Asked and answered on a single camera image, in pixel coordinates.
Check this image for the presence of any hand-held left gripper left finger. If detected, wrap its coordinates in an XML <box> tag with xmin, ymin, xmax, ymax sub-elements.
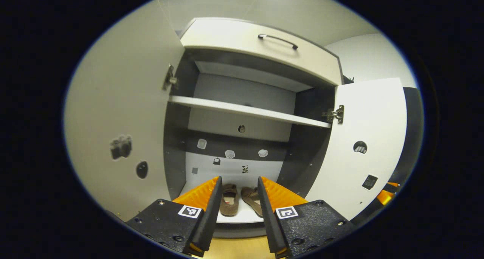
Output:
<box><xmin>125</xmin><ymin>176</ymin><xmax>223</xmax><ymax>257</ymax></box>

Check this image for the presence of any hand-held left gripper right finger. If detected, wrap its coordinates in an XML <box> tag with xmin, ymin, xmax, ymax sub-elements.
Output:
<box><xmin>257</xmin><ymin>176</ymin><xmax>356</xmax><ymax>259</ymax></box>

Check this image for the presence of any brown suede shoe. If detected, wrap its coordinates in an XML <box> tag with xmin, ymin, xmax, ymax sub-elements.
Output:
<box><xmin>241</xmin><ymin>186</ymin><xmax>264</xmax><ymax>218</ymax></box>
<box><xmin>219</xmin><ymin>183</ymin><xmax>239</xmax><ymax>217</ymax></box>

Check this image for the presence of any white cabinet door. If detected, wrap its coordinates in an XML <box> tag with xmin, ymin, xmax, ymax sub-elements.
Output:
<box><xmin>64</xmin><ymin>0</ymin><xmax>186</xmax><ymax>222</ymax></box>
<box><xmin>304</xmin><ymin>78</ymin><xmax>408</xmax><ymax>221</ymax></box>

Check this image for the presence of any white shoe cabinet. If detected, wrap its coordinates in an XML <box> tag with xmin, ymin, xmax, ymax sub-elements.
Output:
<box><xmin>64</xmin><ymin>0</ymin><xmax>409</xmax><ymax>239</ymax></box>

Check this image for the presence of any metal door hinge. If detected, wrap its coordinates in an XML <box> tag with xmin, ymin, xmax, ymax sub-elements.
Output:
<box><xmin>163</xmin><ymin>64</ymin><xmax>178</xmax><ymax>91</ymax></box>
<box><xmin>322</xmin><ymin>105</ymin><xmax>344</xmax><ymax>124</ymax></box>

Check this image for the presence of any white cabinet shelf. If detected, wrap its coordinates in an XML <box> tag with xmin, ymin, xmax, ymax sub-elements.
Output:
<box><xmin>169</xmin><ymin>95</ymin><xmax>332</xmax><ymax>129</ymax></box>

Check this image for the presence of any white cabinet drawer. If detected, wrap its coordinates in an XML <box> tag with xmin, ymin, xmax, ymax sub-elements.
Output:
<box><xmin>180</xmin><ymin>18</ymin><xmax>343</xmax><ymax>86</ymax></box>

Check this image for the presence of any metal drawer handle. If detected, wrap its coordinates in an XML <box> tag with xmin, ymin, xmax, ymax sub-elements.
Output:
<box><xmin>258</xmin><ymin>34</ymin><xmax>299</xmax><ymax>50</ymax></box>

